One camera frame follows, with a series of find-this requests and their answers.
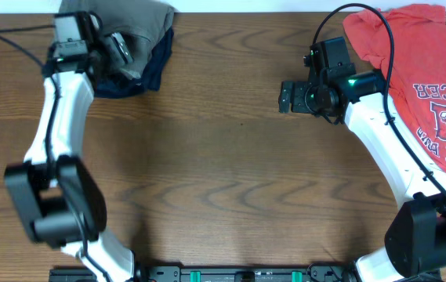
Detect red printed t-shirt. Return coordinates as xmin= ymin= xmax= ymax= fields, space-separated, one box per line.
xmin=343 ymin=4 xmax=446 ymax=172

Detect grey shorts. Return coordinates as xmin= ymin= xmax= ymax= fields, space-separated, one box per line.
xmin=59 ymin=0 xmax=175 ymax=79

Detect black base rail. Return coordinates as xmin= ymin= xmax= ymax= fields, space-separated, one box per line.
xmin=48 ymin=265 xmax=443 ymax=282

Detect folded dark navy garment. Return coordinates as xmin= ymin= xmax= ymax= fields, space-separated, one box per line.
xmin=94 ymin=28 xmax=174 ymax=99

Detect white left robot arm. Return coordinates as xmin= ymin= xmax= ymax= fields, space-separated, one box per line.
xmin=4 ymin=32 xmax=136 ymax=281

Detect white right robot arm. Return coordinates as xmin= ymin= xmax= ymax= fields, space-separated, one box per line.
xmin=278 ymin=69 xmax=446 ymax=281

